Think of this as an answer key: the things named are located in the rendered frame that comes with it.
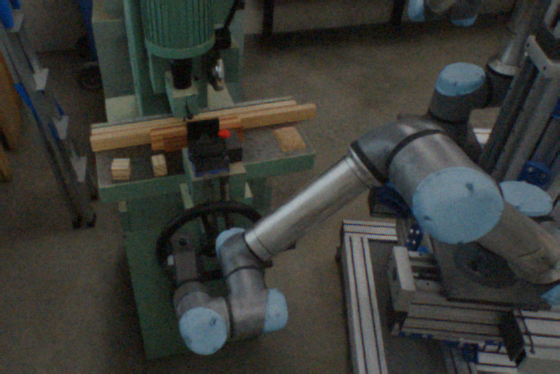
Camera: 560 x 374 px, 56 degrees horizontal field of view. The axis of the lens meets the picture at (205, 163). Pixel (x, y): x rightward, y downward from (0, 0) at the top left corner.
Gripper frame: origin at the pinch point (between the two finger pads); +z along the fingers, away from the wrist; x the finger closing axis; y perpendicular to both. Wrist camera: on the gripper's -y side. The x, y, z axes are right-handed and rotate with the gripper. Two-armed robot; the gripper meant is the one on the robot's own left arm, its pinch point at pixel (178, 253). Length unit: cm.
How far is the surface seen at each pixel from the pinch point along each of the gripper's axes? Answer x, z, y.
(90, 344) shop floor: -29, 74, 60
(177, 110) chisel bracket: 5.2, 22.7, -31.2
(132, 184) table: -8.6, 19.3, -13.1
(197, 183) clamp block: 7.0, 8.3, -14.2
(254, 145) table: 26.6, 25.3, -19.4
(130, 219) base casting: -10.0, 25.6, -1.8
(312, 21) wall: 142, 266, -67
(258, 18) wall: 100, 266, -72
